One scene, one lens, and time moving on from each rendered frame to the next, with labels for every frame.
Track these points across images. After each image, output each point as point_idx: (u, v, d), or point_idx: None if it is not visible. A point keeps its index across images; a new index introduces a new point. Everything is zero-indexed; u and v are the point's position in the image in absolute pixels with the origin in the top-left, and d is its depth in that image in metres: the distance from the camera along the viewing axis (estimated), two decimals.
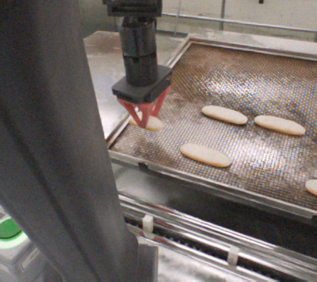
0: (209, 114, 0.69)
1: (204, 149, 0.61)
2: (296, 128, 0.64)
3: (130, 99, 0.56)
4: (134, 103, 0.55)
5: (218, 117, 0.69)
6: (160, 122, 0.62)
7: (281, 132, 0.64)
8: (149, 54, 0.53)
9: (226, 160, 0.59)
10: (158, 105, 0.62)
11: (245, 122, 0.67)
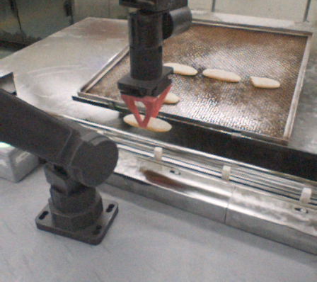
0: None
1: None
2: (233, 76, 0.81)
3: None
4: None
5: (174, 71, 0.86)
6: None
7: (221, 80, 0.81)
8: (150, 51, 0.54)
9: (175, 98, 0.76)
10: (135, 110, 0.60)
11: (194, 74, 0.84)
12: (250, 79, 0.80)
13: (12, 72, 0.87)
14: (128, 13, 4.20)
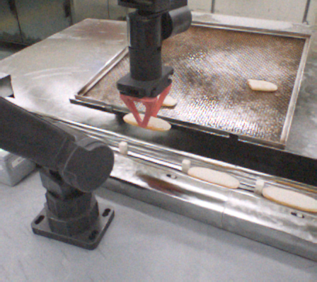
0: (197, 177, 0.61)
1: None
2: (160, 124, 0.61)
3: None
4: None
5: (206, 181, 0.60)
6: None
7: (146, 128, 0.62)
8: (149, 52, 0.54)
9: (172, 101, 0.76)
10: (135, 110, 0.60)
11: (237, 187, 0.59)
12: (248, 82, 0.80)
13: (9, 75, 0.87)
14: (127, 14, 4.20)
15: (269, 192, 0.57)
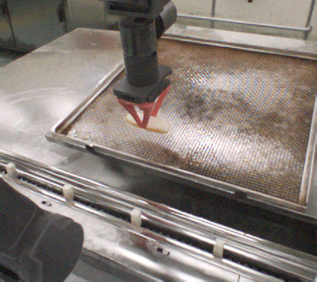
0: None
1: None
2: None
3: None
4: None
5: None
6: None
7: None
8: (147, 56, 0.53)
9: (166, 127, 0.61)
10: (134, 112, 0.60)
11: None
12: None
13: None
14: None
15: None
